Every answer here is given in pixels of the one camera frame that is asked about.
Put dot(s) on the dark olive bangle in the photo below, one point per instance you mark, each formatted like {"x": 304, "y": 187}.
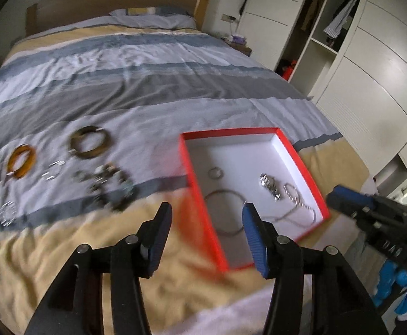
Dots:
{"x": 91, "y": 154}

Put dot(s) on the striped duvet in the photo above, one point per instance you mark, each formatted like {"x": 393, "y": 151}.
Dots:
{"x": 137, "y": 76}

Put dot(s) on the red bag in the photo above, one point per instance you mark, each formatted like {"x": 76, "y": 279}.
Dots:
{"x": 288, "y": 71}

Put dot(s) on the wooden nightstand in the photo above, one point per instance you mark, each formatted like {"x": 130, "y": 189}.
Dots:
{"x": 245, "y": 49}

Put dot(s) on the white wardrobe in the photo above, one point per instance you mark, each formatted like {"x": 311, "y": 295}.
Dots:
{"x": 374, "y": 59}

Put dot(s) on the thin silver bangle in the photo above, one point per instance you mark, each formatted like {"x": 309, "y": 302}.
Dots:
{"x": 223, "y": 191}

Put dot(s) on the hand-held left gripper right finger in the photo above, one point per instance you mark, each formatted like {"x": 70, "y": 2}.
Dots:
{"x": 255, "y": 242}

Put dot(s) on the wooden headboard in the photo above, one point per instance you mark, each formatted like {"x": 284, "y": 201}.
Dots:
{"x": 84, "y": 3}

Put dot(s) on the wall outlet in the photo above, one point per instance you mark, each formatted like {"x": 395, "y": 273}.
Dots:
{"x": 229, "y": 17}

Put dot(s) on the amber bangle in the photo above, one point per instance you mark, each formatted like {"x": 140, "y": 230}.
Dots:
{"x": 32, "y": 160}

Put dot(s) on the red jewelry box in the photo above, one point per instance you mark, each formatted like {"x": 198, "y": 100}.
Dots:
{"x": 231, "y": 153}

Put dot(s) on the striped pillow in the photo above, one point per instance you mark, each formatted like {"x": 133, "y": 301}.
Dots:
{"x": 154, "y": 19}

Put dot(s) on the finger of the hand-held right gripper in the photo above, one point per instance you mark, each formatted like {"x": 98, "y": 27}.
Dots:
{"x": 343, "y": 205}
{"x": 351, "y": 193}

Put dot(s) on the hanging striped shirt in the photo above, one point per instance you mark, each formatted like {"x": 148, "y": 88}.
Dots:
{"x": 339, "y": 17}

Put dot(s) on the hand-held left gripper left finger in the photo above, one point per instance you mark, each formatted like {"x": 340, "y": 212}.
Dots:
{"x": 157, "y": 240}

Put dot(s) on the hanging brown clothes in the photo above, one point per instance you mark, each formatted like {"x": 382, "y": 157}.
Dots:
{"x": 313, "y": 3}

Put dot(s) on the purple tissue box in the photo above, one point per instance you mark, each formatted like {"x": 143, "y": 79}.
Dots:
{"x": 239, "y": 39}

